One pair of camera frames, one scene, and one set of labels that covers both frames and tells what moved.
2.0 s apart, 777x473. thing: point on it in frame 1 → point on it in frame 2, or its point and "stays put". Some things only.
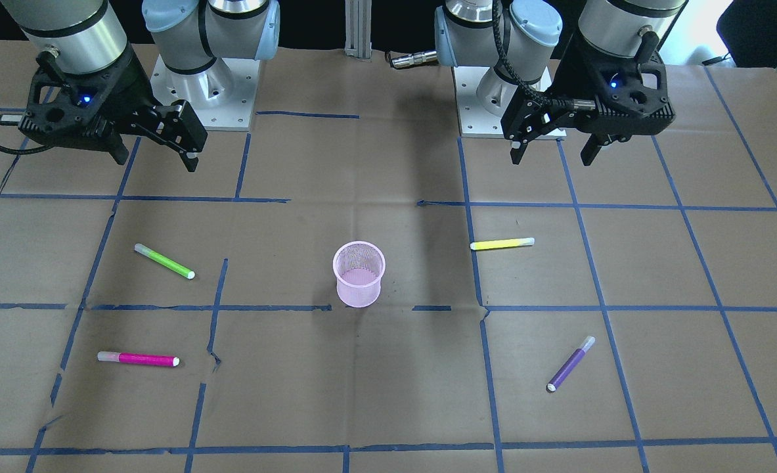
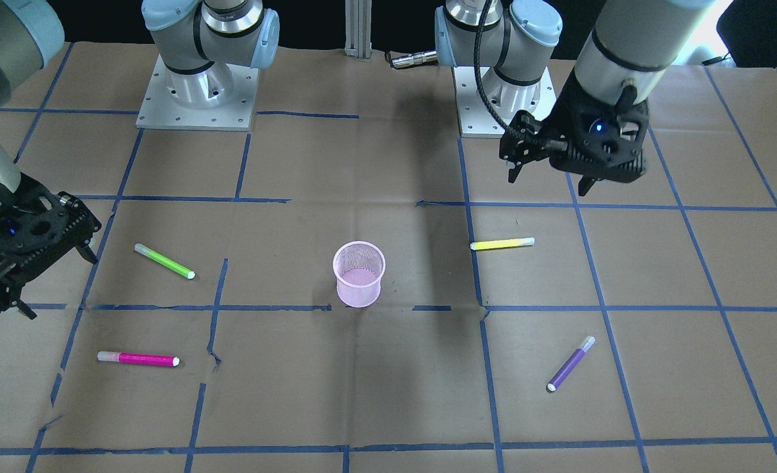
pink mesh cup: [358, 267] stays put
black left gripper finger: [517, 150] → [513, 173]
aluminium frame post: [358, 25] stays put
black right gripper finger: [190, 159] → [87, 253]
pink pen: [138, 358] stays put
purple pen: [554, 383] stays put
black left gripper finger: [590, 150] → [584, 185]
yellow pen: [499, 244] stays put
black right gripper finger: [116, 148] → [26, 310]
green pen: [157, 258] stays put
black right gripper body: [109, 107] → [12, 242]
